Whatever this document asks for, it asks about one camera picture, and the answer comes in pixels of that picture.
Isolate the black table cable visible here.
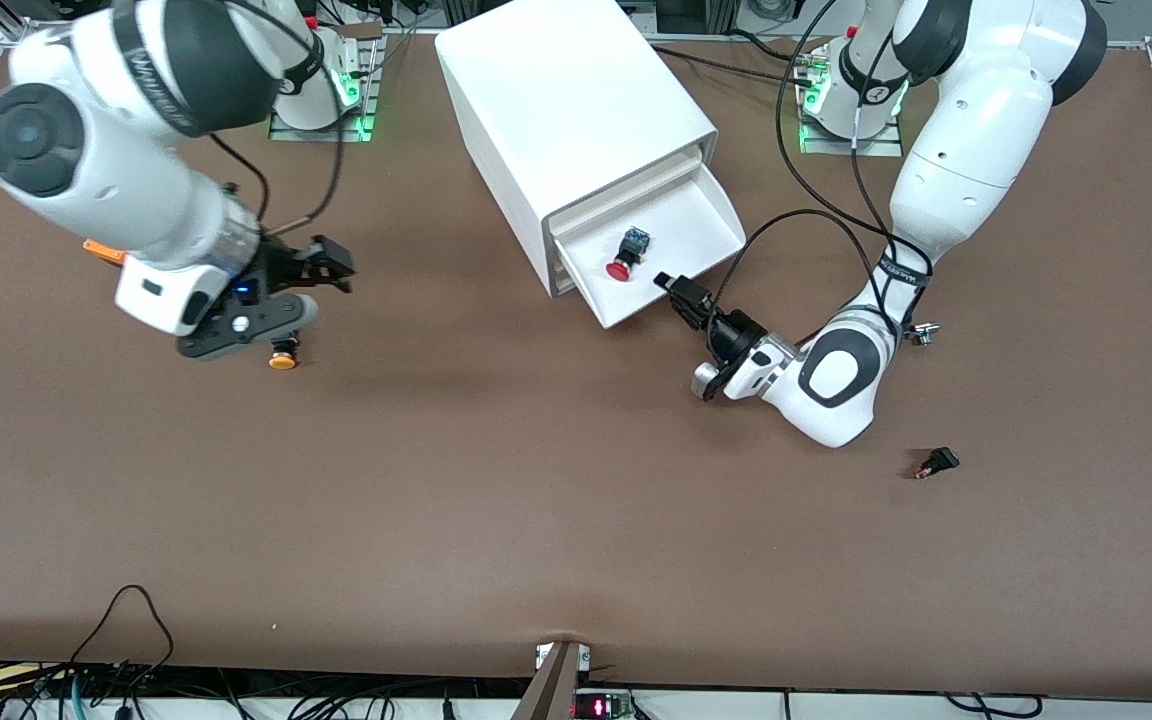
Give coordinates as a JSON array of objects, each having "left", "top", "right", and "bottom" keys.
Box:
[
  {"left": 731, "top": 28, "right": 819, "bottom": 63},
  {"left": 648, "top": 44, "right": 819, "bottom": 89}
]

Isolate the red push button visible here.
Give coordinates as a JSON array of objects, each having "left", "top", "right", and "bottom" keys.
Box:
[{"left": 605, "top": 227, "right": 652, "bottom": 283}]

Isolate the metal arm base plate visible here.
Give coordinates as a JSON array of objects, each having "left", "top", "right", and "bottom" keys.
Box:
[
  {"left": 268, "top": 22, "right": 384, "bottom": 143},
  {"left": 798, "top": 45, "right": 905, "bottom": 157}
]

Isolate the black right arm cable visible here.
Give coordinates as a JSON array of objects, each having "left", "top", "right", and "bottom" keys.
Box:
[{"left": 206, "top": 0, "right": 349, "bottom": 238}]

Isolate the black looped cable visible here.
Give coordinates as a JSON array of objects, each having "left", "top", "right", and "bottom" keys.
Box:
[{"left": 66, "top": 584, "right": 177, "bottom": 701}]

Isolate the brown camera post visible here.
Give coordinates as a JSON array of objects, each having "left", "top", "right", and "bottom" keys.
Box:
[{"left": 511, "top": 640, "right": 593, "bottom": 720}]

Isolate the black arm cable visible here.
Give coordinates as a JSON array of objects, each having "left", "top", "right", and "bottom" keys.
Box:
[
  {"left": 714, "top": 0, "right": 937, "bottom": 333},
  {"left": 206, "top": 0, "right": 349, "bottom": 238}
]

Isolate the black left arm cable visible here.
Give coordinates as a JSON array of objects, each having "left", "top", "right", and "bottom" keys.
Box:
[{"left": 714, "top": 0, "right": 937, "bottom": 333}]

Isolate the device with red display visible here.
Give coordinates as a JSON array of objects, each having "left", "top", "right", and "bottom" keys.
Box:
[{"left": 572, "top": 690, "right": 637, "bottom": 720}]

